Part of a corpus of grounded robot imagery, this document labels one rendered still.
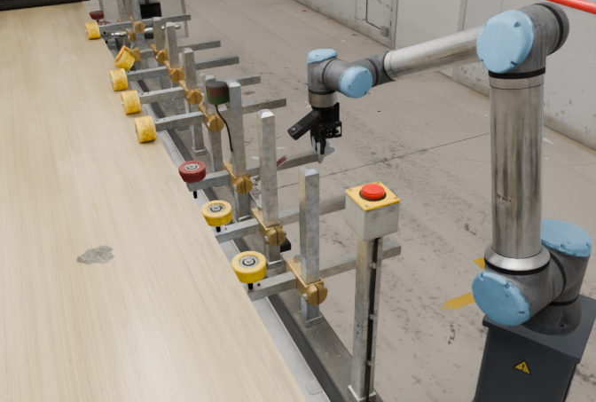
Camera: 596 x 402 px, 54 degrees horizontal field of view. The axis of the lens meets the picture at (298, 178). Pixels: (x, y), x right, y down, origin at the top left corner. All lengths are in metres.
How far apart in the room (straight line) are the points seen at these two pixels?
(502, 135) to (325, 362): 0.65
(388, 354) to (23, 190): 1.45
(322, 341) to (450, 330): 1.15
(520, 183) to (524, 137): 0.11
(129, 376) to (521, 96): 0.96
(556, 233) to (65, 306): 1.19
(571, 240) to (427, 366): 0.97
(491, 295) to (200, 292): 0.69
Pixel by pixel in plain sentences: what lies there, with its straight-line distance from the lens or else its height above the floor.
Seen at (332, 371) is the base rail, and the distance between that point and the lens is 1.42.
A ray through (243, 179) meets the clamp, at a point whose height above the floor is 0.87.
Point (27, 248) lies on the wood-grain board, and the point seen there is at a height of 0.90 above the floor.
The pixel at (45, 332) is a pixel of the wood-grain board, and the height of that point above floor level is 0.90.
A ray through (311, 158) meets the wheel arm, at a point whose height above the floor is 0.85.
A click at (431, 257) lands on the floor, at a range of 2.91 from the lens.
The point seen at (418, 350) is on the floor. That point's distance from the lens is 2.46.
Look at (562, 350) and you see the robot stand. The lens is 1.72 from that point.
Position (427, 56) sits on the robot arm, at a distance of 1.64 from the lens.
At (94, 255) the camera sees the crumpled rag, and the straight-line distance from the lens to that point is 1.49.
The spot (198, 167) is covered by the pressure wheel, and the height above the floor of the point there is 0.90.
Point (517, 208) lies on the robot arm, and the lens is 1.41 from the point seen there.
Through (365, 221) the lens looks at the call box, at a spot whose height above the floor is 1.20.
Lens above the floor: 1.76
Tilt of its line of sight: 30 degrees down
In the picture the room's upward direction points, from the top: 1 degrees counter-clockwise
